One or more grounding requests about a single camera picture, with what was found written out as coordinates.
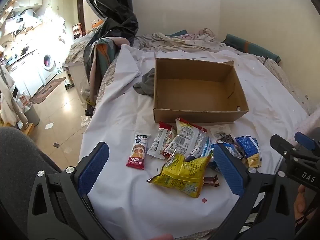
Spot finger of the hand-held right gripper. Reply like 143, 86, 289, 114
269, 134, 300, 161
294, 131, 320, 153

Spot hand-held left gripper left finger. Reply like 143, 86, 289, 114
27, 141, 111, 240

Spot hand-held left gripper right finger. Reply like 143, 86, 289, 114
207, 143, 297, 240

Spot yellow snack bag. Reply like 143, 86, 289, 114
147, 154, 212, 198

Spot red white snack bag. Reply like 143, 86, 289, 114
162, 117, 212, 159

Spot cardboard box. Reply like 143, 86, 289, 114
153, 58, 250, 124

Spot person's right hand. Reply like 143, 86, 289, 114
293, 185, 310, 222

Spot brown chocolate wrapper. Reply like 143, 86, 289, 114
203, 176, 220, 187

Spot blue white yellow packet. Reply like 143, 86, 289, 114
235, 135, 262, 168

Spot clear packet with dark contents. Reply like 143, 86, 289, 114
210, 126, 234, 144

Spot red cartoon rice cake bar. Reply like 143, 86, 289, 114
126, 133, 151, 170

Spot red snack packet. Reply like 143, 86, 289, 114
166, 127, 178, 153

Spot white snack bar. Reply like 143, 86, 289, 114
147, 121, 173, 159

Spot yellow wooden stool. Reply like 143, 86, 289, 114
19, 122, 35, 137

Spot grey trash bin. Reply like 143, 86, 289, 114
24, 102, 40, 127

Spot patterned floor rug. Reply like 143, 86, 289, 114
29, 77, 67, 105

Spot grey cloth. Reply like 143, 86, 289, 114
132, 68, 156, 98

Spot teal pillow with orange stripe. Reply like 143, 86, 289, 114
222, 33, 282, 63

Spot white hanging towel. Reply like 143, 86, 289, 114
0, 65, 28, 130

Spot white kitchen counter cabinets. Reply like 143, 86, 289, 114
5, 47, 46, 98

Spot white washing machine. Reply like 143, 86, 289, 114
37, 52, 60, 86

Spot low cabinet with patterned cover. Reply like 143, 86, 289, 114
62, 30, 97, 101

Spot teal orange cloth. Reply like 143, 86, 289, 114
89, 37, 130, 102

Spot crumpled patterned blanket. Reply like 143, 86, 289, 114
134, 27, 225, 53

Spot red storage rack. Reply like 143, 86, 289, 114
72, 22, 84, 40

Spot plain teal pillow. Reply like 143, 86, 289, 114
167, 29, 188, 37

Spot black plastic bag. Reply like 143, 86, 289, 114
84, 0, 139, 85

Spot white wall cabinets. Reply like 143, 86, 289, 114
11, 0, 63, 8

